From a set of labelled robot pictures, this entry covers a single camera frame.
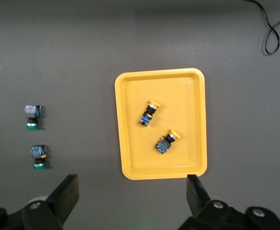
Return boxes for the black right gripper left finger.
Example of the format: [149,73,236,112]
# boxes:
[22,174,80,230]

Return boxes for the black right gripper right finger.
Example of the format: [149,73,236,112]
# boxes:
[178,175,247,230]

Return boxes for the yellow push button switch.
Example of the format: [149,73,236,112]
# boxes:
[155,128,180,156]
[138,100,161,127]

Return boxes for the yellow plastic tray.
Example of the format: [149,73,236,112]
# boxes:
[114,68,208,181]

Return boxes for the dark grey table cloth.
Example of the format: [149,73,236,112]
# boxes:
[0,0,280,230]

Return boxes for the green push button switch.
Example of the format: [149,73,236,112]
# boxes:
[30,144,47,171]
[24,104,42,131]

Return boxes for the thin black loose cable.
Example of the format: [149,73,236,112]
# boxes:
[248,0,280,56]

